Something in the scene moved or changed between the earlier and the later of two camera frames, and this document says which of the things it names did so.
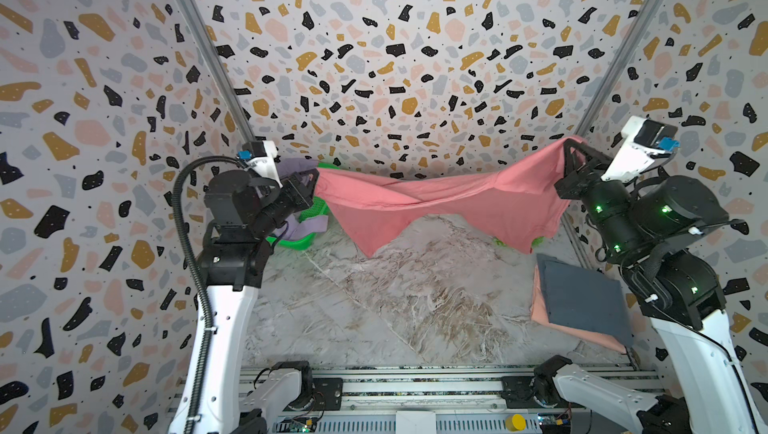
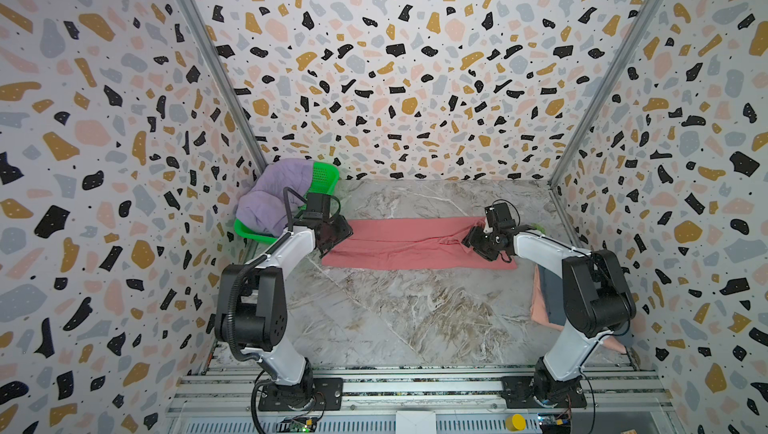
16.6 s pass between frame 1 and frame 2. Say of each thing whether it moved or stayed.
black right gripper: moved
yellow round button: stayed
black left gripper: moved
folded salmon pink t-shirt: stayed
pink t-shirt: moved
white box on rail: stayed
